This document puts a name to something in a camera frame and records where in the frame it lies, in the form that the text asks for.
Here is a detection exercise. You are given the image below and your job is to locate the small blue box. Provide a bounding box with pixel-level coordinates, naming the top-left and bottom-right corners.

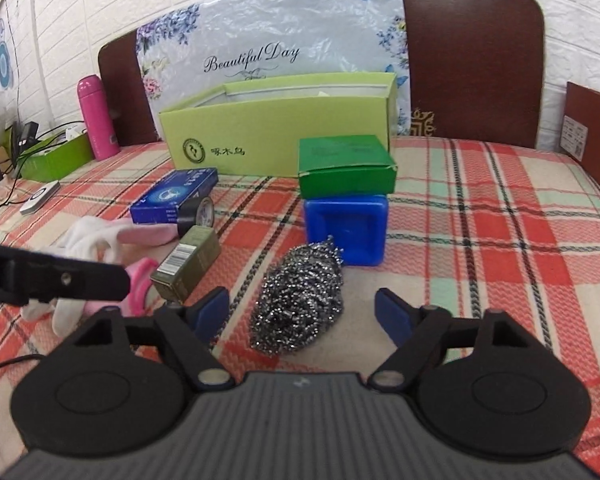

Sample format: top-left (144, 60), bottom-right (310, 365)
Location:
top-left (130, 169), bottom-right (219, 225)

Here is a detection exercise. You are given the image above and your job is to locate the black tape roll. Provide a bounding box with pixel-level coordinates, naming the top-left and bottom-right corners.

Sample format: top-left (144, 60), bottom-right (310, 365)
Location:
top-left (176, 196), bottom-right (216, 240)

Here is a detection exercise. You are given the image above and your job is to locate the pink bottle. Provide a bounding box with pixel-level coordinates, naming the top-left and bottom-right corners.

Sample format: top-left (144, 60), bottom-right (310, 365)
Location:
top-left (76, 75), bottom-right (121, 161)

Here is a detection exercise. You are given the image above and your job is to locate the pink plastic loop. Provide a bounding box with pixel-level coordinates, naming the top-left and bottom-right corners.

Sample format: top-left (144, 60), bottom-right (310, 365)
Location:
top-left (122, 257), bottom-right (159, 317)

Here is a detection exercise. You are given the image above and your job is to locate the floral plastic bedding bag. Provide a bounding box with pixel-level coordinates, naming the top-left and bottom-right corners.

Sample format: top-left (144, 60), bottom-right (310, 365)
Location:
top-left (136, 0), bottom-right (412, 136)

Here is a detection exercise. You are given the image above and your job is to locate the brown wooden headboard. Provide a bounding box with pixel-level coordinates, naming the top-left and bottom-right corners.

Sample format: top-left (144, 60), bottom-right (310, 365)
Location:
top-left (98, 0), bottom-right (546, 148)

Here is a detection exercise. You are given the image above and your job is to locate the blue square plastic container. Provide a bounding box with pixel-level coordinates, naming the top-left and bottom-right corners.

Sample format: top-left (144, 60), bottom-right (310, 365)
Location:
top-left (304, 193), bottom-right (390, 267)

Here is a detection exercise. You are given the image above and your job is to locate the green tray box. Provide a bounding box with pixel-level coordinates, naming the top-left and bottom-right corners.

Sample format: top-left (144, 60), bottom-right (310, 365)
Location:
top-left (17, 132), bottom-right (93, 182)

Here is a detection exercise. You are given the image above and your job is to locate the olive barcode box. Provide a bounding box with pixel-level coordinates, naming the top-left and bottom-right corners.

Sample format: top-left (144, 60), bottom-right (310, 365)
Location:
top-left (150, 226), bottom-right (221, 306)

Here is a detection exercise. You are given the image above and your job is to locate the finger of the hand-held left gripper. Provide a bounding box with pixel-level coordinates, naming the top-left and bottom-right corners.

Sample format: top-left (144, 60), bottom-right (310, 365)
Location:
top-left (0, 241), bottom-right (132, 307)

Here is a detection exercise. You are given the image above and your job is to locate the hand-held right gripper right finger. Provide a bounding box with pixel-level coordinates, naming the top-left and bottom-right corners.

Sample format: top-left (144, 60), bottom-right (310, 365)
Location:
top-left (367, 288), bottom-right (551, 392)

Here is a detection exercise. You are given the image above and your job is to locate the brown cardboard box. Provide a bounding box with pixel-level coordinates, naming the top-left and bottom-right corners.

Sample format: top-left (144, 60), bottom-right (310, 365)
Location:
top-left (562, 81), bottom-right (600, 204)

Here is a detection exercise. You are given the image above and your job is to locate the white glove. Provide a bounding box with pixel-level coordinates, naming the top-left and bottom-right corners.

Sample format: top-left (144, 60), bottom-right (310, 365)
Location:
top-left (21, 216), bottom-right (177, 336)

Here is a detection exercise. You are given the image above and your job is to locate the black cable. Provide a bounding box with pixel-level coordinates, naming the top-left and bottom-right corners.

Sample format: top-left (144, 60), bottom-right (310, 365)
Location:
top-left (0, 354), bottom-right (48, 378)

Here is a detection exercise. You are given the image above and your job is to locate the light green cardboard box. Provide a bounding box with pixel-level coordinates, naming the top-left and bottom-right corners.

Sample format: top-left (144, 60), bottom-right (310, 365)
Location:
top-left (159, 72), bottom-right (398, 171)

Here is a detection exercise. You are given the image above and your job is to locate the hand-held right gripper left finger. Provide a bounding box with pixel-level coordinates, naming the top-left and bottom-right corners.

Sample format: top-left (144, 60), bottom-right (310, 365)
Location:
top-left (55, 287), bottom-right (237, 392)

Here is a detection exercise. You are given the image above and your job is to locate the steel wool scrubber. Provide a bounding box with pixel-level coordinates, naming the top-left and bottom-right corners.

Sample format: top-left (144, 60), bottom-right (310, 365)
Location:
top-left (250, 236), bottom-right (345, 356)

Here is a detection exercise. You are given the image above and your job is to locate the plain green box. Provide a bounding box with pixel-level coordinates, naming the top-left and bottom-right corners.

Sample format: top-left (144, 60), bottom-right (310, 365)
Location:
top-left (298, 135), bottom-right (397, 199)

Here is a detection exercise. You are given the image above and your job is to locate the plaid blanket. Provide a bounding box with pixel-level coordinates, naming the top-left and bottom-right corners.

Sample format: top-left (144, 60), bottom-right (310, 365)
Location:
top-left (0, 137), bottom-right (600, 461)

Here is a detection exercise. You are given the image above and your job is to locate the white flat device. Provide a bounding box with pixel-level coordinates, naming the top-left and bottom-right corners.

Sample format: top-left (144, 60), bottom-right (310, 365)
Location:
top-left (20, 180), bottom-right (61, 217)

